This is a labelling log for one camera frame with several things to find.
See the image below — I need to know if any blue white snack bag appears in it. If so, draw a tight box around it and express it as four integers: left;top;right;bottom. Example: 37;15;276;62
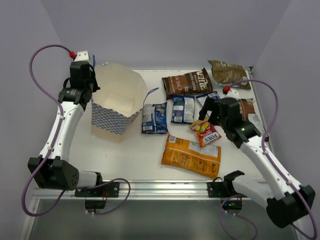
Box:
195;91;221;110

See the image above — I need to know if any dark brown chips bag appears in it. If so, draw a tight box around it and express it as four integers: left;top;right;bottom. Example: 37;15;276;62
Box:
237;98;265;135

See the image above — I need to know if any brown kettle chips bag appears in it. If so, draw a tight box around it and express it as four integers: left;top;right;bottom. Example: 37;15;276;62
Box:
161;68;213;100

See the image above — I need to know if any dark blue snack bag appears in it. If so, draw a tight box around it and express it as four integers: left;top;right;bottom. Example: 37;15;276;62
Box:
170;94;195;125

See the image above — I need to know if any colourful red candy bag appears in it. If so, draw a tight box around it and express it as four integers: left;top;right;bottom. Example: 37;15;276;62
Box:
189;120;222;148

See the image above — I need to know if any light blue snack bag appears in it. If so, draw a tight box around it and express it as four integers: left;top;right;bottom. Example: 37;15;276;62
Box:
208;60;250;85

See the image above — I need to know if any blue checkered paper bag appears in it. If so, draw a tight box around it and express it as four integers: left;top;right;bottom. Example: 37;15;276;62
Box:
91;62;157;143

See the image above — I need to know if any orange brown snack bag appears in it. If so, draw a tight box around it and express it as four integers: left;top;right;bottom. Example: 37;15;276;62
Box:
161;135;222;179

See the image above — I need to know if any blue white milk snack pack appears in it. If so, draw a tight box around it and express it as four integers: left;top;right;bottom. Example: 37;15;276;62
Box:
141;102;169;135

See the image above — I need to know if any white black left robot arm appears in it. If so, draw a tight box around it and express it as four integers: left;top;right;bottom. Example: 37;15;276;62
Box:
27;60;104;197

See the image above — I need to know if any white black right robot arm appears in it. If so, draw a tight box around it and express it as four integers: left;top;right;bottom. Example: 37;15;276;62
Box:
199;97;316;229

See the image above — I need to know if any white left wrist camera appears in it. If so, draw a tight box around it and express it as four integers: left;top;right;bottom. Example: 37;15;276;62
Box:
69;50;91;64

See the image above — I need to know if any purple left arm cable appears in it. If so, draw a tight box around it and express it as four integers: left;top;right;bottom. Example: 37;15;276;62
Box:
21;44;131;217

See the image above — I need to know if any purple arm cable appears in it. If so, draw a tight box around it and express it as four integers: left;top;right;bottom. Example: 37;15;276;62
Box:
21;44;131;217
218;79;318;240

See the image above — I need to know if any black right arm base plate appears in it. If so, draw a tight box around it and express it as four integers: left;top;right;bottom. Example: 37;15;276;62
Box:
206;181;245;213

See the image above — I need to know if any aluminium mounting rail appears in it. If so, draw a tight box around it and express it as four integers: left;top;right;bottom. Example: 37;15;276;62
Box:
32;178;276;201

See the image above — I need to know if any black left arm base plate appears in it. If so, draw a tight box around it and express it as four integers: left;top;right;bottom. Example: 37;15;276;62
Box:
74;181;120;213

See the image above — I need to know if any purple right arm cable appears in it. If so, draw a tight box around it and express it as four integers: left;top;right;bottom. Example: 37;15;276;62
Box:
218;79;318;240

